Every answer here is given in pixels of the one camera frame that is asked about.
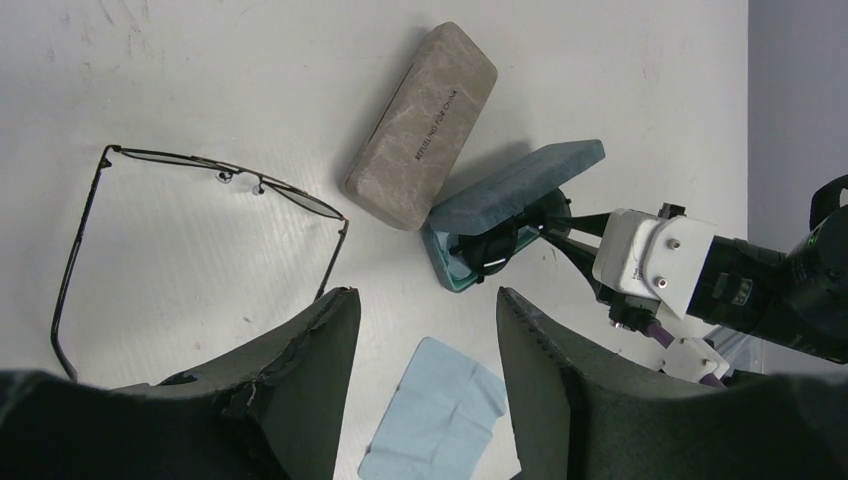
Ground blue-green glasses case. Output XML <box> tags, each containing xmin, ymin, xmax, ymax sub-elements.
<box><xmin>422</xmin><ymin>139</ymin><xmax>605</xmax><ymax>293</ymax></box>

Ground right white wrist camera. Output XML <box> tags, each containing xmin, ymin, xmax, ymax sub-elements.
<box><xmin>591</xmin><ymin>209</ymin><xmax>716</xmax><ymax>319</ymax></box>

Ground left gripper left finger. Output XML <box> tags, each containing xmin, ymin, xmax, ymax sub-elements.
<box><xmin>1</xmin><ymin>288</ymin><xmax>361</xmax><ymax>479</ymax></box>

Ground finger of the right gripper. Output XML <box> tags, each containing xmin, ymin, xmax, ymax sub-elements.
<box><xmin>539</xmin><ymin>212</ymin><xmax>611</xmax><ymax>237</ymax></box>
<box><xmin>546</xmin><ymin>231</ymin><xmax>603</xmax><ymax>298</ymax></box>

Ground lower blue cleaning cloth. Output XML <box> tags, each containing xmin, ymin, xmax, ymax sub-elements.
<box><xmin>358</xmin><ymin>337</ymin><xmax>507</xmax><ymax>479</ymax></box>

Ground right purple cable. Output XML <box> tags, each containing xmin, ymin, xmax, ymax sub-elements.
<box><xmin>645</xmin><ymin>317</ymin><xmax>730</xmax><ymax>391</ymax></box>

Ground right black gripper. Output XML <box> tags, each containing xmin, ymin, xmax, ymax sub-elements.
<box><xmin>687</xmin><ymin>176</ymin><xmax>847</xmax><ymax>365</ymax></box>

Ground thin-frame sunglasses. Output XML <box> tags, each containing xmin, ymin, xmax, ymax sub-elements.
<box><xmin>50</xmin><ymin>145</ymin><xmax>349</xmax><ymax>388</ymax></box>
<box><xmin>448</xmin><ymin>190</ymin><xmax>572</xmax><ymax>284</ymax></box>

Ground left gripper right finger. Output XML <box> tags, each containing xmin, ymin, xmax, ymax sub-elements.
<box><xmin>496</xmin><ymin>287</ymin><xmax>847</xmax><ymax>479</ymax></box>

